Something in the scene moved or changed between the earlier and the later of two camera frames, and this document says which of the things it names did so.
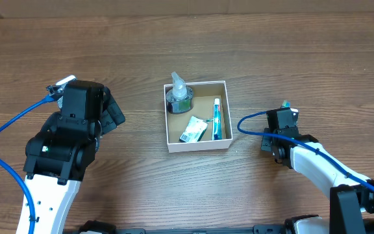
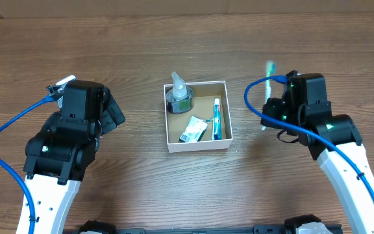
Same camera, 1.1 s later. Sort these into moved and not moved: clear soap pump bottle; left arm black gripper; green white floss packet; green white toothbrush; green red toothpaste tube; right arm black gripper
Moved: green white toothbrush; right arm black gripper
Not moved: green white floss packet; left arm black gripper; clear soap pump bottle; green red toothpaste tube
